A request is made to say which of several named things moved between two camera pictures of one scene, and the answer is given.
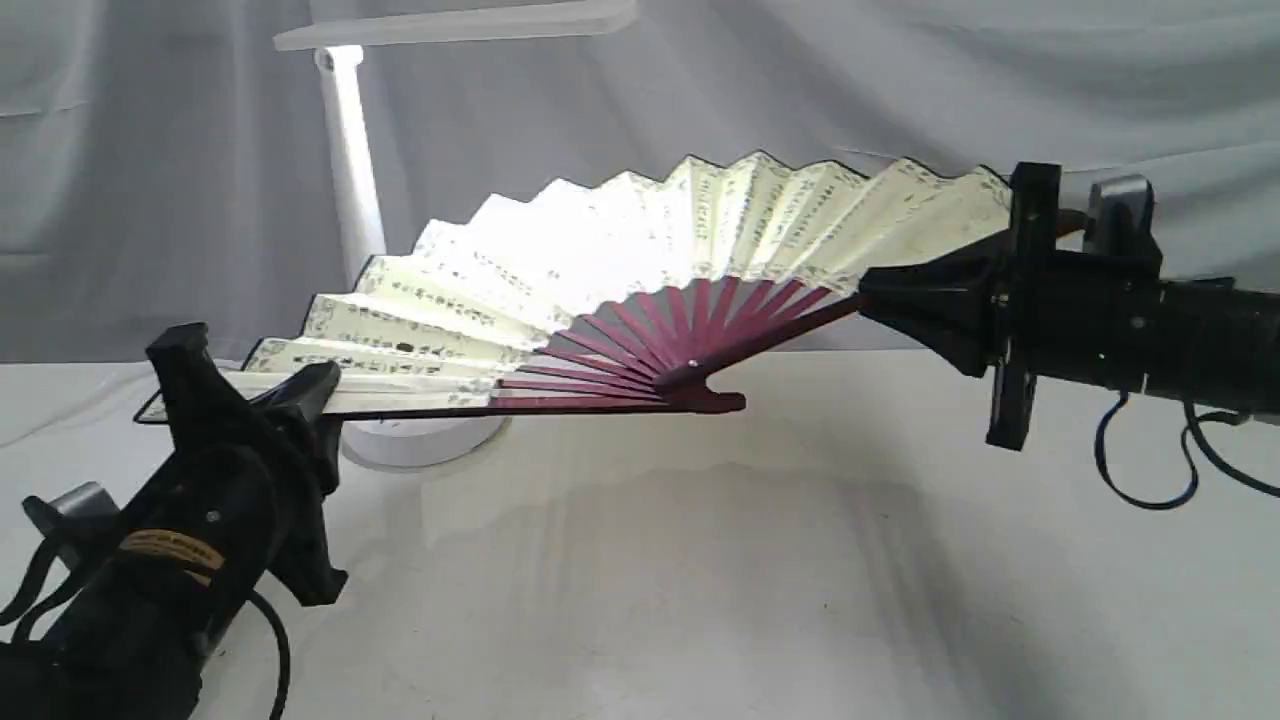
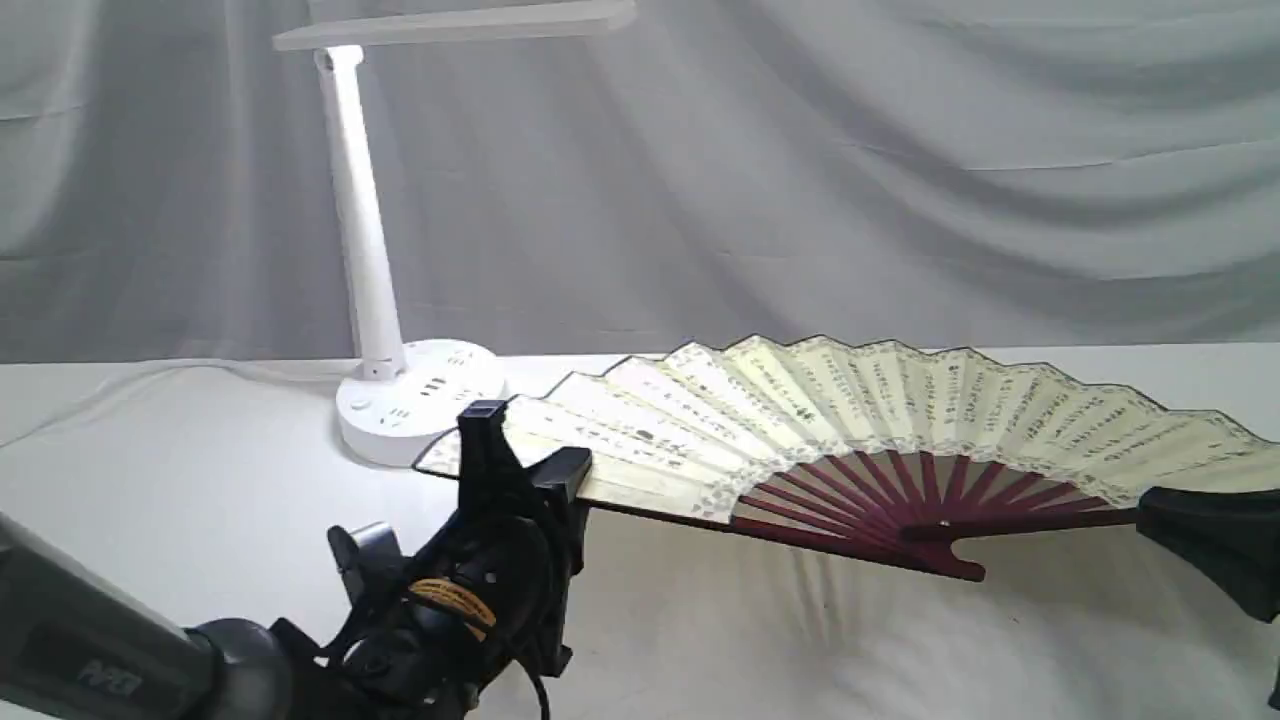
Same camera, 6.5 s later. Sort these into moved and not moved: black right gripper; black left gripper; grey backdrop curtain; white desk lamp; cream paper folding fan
Moved: black right gripper; cream paper folding fan; black left gripper
Not moved: grey backdrop curtain; white desk lamp
